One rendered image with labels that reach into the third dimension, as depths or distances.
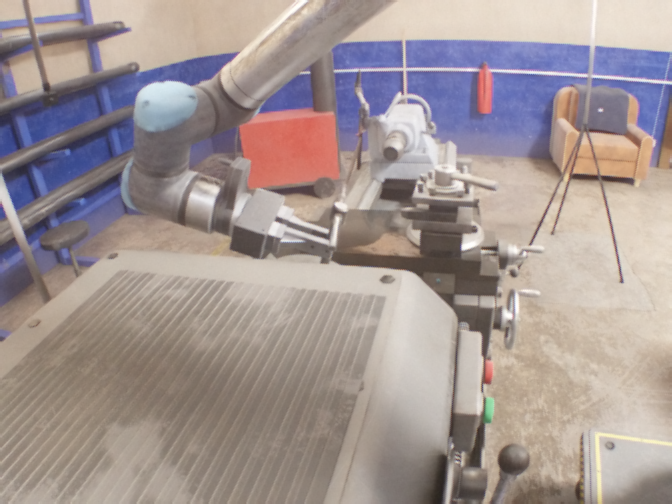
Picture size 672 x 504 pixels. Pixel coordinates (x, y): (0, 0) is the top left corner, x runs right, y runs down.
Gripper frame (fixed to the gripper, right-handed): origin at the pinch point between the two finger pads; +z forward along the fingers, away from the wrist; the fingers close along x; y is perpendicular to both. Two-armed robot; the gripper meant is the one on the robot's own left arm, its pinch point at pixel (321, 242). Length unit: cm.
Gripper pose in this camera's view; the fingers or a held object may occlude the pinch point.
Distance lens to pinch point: 71.6
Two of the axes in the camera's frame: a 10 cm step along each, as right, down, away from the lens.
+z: 9.5, 3.1, 0.6
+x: -1.2, 5.3, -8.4
